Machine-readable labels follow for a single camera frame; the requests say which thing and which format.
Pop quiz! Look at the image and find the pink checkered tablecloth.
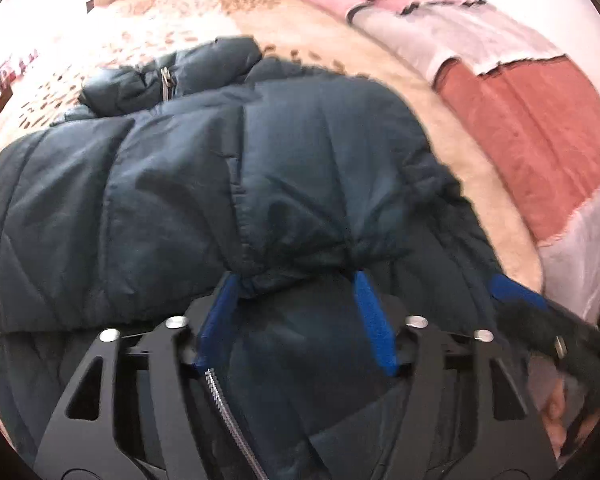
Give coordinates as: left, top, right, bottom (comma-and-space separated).
0, 50, 41, 121

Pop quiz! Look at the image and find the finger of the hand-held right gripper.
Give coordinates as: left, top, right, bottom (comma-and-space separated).
486, 275, 600, 377

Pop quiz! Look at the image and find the bed with leaf-pattern blanket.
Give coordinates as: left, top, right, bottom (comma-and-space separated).
0, 0, 547, 411

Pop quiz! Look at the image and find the dark teal puffer jacket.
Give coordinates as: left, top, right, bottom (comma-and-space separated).
0, 36, 512, 480

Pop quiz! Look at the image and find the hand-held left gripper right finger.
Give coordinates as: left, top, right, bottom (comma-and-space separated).
352, 270, 561, 480

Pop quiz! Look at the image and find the person's right hand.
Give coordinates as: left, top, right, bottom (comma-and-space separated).
539, 379, 582, 467

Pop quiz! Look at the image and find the pink patchwork quilt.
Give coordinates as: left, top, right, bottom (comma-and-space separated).
297, 0, 600, 323

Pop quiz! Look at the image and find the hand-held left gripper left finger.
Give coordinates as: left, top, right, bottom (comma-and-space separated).
32, 274, 242, 480

